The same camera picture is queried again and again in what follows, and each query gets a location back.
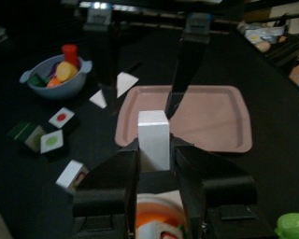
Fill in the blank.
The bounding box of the purple toy food piece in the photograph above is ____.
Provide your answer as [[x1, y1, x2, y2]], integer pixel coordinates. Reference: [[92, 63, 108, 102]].
[[46, 61, 62, 78]]

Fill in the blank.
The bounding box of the pink plastic tray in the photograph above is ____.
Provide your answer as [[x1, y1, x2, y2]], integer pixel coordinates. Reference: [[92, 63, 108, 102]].
[[113, 84, 253, 154]]

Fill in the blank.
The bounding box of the red toy bottle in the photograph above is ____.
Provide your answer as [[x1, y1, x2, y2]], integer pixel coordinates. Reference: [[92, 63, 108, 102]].
[[59, 43, 81, 68]]

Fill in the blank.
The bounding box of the orange and white toy sushi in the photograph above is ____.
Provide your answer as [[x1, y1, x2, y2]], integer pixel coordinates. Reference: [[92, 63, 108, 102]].
[[136, 190, 189, 239]]

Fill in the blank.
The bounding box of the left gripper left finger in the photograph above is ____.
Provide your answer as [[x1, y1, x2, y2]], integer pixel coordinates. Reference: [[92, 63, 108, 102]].
[[70, 137, 140, 239]]

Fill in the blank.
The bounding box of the dark green wrapped sushi block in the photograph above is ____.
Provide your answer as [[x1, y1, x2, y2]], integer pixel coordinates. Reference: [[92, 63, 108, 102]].
[[6, 119, 46, 153]]

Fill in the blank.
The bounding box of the large white triangle rice ball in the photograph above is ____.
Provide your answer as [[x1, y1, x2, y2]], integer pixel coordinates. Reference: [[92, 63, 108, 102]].
[[114, 71, 140, 99]]

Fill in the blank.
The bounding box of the white sushi block pink side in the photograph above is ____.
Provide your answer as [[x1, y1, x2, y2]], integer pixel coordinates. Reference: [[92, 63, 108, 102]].
[[54, 160, 89, 190]]

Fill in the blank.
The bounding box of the white blue plastic bag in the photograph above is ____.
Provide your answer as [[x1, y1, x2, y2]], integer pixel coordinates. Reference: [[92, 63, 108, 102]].
[[237, 22, 288, 45]]

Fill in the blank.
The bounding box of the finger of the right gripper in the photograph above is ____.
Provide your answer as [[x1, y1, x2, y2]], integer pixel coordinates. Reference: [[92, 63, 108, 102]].
[[82, 7, 121, 117], [162, 12, 212, 120]]

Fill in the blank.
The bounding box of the black box with clutter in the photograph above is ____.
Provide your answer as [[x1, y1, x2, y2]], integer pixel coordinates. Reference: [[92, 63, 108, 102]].
[[261, 32, 299, 68]]

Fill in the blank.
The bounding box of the white rice sushi block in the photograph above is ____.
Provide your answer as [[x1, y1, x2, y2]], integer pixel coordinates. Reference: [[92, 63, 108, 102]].
[[137, 109, 172, 173]]

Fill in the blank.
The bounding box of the sushi roll with red centre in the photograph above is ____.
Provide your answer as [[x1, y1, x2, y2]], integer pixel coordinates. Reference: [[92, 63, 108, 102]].
[[46, 106, 77, 130]]

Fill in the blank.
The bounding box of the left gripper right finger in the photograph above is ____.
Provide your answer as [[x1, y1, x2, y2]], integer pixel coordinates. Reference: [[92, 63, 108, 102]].
[[169, 134, 279, 239]]

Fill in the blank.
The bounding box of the grey-blue toy pot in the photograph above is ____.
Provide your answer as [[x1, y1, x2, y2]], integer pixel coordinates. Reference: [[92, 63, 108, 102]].
[[18, 54, 93, 101]]

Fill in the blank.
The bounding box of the yellow round toy slice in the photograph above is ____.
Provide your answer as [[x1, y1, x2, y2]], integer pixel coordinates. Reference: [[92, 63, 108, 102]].
[[54, 61, 80, 83]]

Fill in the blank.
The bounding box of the small white triangle rice ball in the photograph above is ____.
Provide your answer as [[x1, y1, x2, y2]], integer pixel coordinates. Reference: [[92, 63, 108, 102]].
[[88, 89, 108, 110]]

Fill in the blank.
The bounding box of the light green toy piece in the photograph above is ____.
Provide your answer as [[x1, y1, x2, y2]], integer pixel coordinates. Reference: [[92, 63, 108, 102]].
[[272, 212, 299, 239]]

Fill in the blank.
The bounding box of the orange toy food piece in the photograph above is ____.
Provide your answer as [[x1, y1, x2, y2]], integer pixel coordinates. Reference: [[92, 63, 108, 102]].
[[46, 77, 63, 89]]

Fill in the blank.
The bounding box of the sushi roll with green centre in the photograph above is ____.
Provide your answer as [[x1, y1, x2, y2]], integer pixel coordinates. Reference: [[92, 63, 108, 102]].
[[39, 129, 65, 155]]

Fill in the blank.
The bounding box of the dark green toy vegetable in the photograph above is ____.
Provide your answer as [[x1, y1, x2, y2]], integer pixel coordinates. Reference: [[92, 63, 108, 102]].
[[26, 73, 46, 88]]

